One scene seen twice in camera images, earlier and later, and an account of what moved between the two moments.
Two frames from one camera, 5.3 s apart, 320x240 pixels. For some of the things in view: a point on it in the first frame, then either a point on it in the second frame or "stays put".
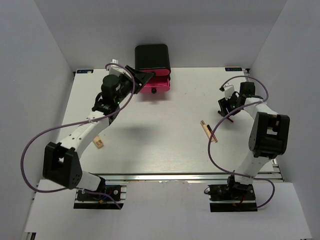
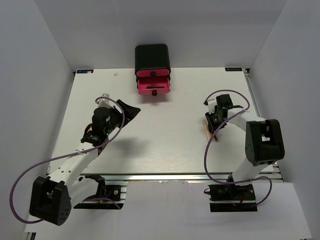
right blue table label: x=233 y=69 stays put
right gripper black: x=223 y=103 to x=212 y=127
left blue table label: x=84 y=71 stays put
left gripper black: x=138 y=81 to x=129 y=112
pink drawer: x=158 y=72 stays put
